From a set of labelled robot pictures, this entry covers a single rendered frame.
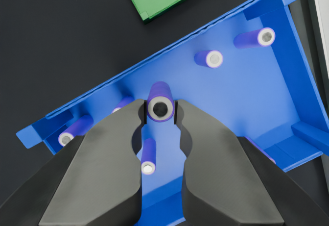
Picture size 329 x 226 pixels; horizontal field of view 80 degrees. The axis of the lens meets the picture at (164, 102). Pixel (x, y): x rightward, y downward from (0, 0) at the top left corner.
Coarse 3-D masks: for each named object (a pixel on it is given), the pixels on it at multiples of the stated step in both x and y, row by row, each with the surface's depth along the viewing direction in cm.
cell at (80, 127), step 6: (78, 120) 25; (84, 120) 25; (90, 120) 26; (72, 126) 23; (78, 126) 23; (84, 126) 24; (90, 126) 26; (66, 132) 21; (72, 132) 21; (78, 132) 22; (84, 132) 24; (60, 138) 21; (66, 138) 21; (72, 138) 21; (60, 144) 21; (66, 144) 21
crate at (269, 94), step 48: (288, 0) 18; (192, 48) 26; (288, 48) 23; (96, 96) 27; (144, 96) 27; (192, 96) 27; (240, 96) 27; (288, 96) 27; (48, 144) 23; (288, 144) 28; (144, 192) 30
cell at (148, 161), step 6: (150, 138) 28; (144, 144) 27; (150, 144) 26; (144, 150) 25; (150, 150) 25; (144, 156) 23; (150, 156) 23; (144, 162) 22; (150, 162) 22; (144, 168) 22; (150, 168) 22; (144, 174) 22; (150, 174) 22
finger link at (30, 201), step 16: (80, 144) 8; (48, 160) 7; (64, 160) 7; (32, 176) 7; (48, 176) 7; (16, 192) 6; (32, 192) 6; (48, 192) 6; (0, 208) 6; (16, 208) 6; (32, 208) 6; (0, 224) 5; (16, 224) 5; (32, 224) 5
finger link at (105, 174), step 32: (96, 128) 9; (128, 128) 9; (96, 160) 7; (128, 160) 7; (64, 192) 6; (96, 192) 6; (128, 192) 6; (64, 224) 5; (96, 224) 6; (128, 224) 7
